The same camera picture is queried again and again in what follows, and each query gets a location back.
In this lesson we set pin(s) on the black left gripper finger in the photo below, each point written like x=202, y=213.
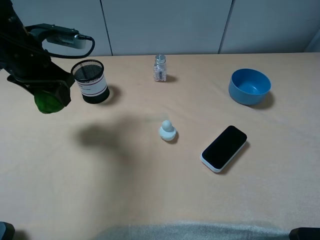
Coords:
x=63, y=81
x=29, y=88

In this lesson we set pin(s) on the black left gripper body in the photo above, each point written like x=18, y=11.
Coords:
x=19, y=52

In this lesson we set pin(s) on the green lime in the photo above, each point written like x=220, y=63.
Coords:
x=47, y=103

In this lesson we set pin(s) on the black mesh pen holder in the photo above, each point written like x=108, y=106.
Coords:
x=90, y=78

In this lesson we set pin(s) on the clear bottle with metal cap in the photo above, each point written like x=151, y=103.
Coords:
x=160, y=68

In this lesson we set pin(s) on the small white duck figurine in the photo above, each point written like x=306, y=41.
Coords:
x=167, y=131

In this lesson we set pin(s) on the black left base corner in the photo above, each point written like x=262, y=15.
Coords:
x=7, y=231

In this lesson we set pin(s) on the black base corner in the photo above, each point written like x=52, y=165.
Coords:
x=7, y=231
x=305, y=233

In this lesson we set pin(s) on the black smartphone in white case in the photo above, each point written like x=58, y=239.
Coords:
x=223, y=149

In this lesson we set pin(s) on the blue plastic bowl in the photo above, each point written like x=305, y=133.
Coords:
x=248, y=86

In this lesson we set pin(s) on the black right base corner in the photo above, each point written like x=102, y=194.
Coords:
x=305, y=233

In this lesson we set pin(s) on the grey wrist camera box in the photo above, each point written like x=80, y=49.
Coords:
x=67, y=37

